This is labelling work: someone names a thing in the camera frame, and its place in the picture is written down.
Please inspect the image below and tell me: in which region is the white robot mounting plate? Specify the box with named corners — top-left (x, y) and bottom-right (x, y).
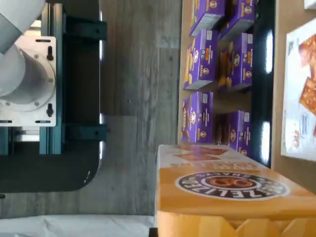
top-left (0, 36), bottom-right (58, 128)

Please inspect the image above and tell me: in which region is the black cart base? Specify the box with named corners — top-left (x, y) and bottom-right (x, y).
top-left (0, 0), bottom-right (109, 194)

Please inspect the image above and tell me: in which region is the purple snack box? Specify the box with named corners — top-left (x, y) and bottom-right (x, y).
top-left (217, 32), bottom-right (254, 93)
top-left (182, 91), bottom-right (214, 144)
top-left (189, 0), bottom-right (226, 37)
top-left (218, 0), bottom-right (256, 41)
top-left (183, 29), bottom-right (220, 90)
top-left (216, 110), bottom-right (252, 158)

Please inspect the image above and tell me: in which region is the aluminium extrusion robot stand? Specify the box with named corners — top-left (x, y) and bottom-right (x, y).
top-left (0, 0), bottom-right (65, 155)

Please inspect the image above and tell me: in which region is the black metal shelf frame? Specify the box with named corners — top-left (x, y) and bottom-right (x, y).
top-left (251, 0), bottom-right (276, 171)

